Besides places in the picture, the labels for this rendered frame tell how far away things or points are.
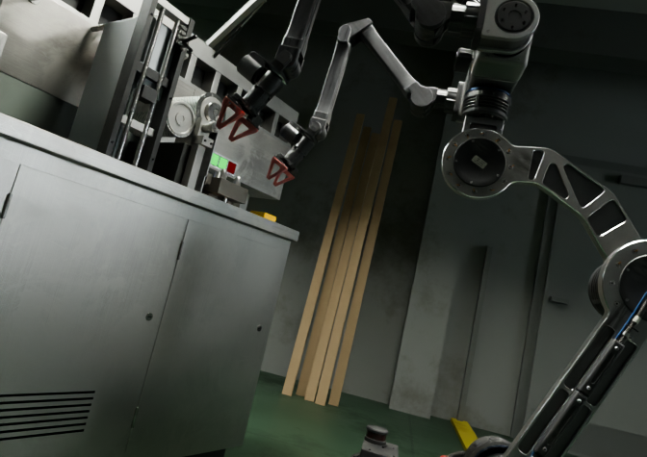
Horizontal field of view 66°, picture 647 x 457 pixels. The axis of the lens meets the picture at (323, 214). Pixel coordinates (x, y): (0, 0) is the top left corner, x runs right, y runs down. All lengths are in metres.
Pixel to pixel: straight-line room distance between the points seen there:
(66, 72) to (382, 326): 2.89
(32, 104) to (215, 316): 0.93
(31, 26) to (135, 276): 0.94
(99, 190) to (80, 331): 0.35
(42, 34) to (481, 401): 3.53
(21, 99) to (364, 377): 3.04
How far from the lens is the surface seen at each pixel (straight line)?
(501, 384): 4.11
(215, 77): 2.43
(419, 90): 1.82
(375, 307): 4.01
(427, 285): 3.87
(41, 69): 1.97
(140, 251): 1.45
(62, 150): 1.28
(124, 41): 1.85
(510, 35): 1.37
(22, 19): 1.97
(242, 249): 1.71
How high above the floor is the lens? 0.69
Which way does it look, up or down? 9 degrees up
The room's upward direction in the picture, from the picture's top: 13 degrees clockwise
